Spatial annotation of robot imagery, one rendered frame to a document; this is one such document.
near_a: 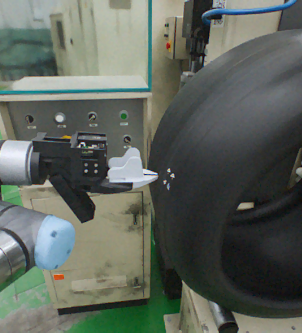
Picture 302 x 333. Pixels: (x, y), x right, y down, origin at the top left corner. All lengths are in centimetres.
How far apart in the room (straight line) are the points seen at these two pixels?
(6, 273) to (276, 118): 38
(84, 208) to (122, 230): 78
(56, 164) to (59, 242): 13
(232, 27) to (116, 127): 55
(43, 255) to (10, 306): 155
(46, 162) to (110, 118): 60
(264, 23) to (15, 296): 187
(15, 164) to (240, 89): 35
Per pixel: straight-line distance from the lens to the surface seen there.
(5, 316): 190
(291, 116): 36
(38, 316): 183
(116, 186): 43
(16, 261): 38
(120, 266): 142
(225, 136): 36
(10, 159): 44
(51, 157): 44
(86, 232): 125
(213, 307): 68
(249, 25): 73
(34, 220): 42
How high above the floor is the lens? 148
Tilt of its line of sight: 29 degrees down
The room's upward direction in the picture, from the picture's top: straight up
